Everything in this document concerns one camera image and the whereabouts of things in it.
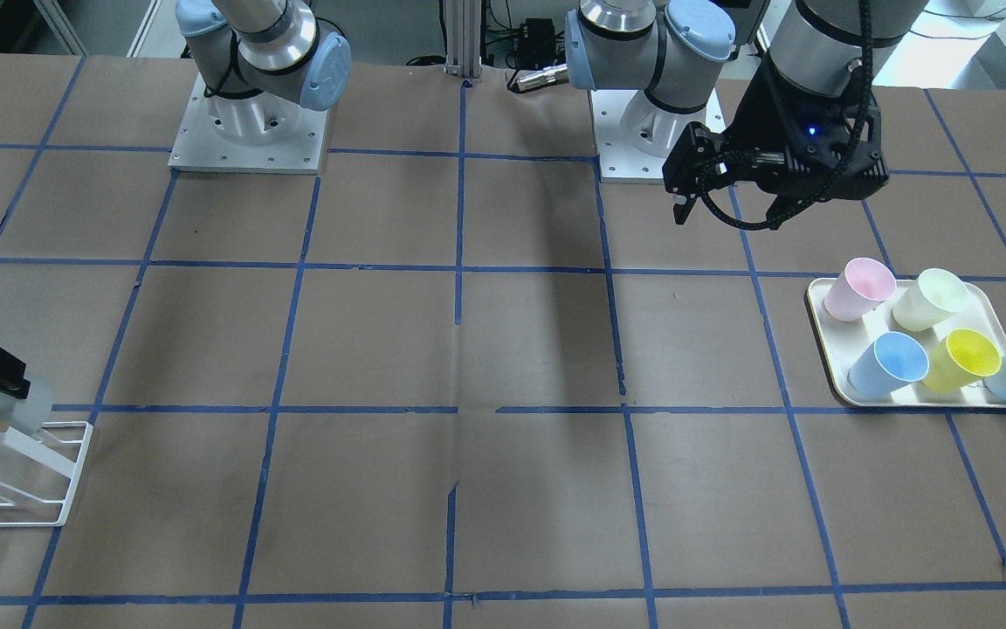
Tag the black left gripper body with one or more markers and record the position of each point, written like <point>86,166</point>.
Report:
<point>758,118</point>

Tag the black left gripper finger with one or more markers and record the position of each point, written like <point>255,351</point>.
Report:
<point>689,171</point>

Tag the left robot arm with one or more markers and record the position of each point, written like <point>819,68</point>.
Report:
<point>674,54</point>

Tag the pink plastic cup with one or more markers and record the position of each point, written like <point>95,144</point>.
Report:
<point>860,288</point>

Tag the pale green plastic cup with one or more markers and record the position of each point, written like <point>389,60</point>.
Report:
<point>936,295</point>

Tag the yellow plastic cup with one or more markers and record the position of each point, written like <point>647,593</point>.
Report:
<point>963,357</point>

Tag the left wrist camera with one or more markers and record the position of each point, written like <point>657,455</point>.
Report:
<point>796,180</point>

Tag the white wire cup rack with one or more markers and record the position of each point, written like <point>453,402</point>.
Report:
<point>41,473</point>

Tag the aluminium frame post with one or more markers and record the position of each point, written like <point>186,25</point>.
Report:
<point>463,35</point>

